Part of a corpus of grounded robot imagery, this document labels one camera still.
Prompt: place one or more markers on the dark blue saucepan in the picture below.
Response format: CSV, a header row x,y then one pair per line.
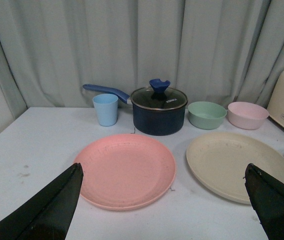
x,y
151,122

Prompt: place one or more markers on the green bowl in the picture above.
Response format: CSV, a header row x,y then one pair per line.
x,y
206,115

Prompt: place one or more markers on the grey curtain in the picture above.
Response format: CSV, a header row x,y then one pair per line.
x,y
213,50

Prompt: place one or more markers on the cream plate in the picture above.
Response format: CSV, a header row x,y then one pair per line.
x,y
219,160

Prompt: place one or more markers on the pink bowl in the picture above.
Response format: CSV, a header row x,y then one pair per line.
x,y
247,116

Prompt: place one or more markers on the pink plate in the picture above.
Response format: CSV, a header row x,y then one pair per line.
x,y
125,172

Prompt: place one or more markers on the light blue cup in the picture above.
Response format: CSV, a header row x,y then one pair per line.
x,y
106,107

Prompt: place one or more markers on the glass pot lid blue knob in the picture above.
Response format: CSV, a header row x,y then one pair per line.
x,y
159,96

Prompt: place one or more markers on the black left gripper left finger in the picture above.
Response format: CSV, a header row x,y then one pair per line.
x,y
49,213

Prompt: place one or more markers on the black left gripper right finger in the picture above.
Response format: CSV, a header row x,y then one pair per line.
x,y
266,195

